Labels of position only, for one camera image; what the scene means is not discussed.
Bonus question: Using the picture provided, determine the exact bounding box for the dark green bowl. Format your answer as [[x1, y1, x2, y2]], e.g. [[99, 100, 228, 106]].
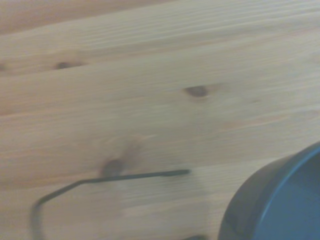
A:
[[218, 140, 320, 240]]

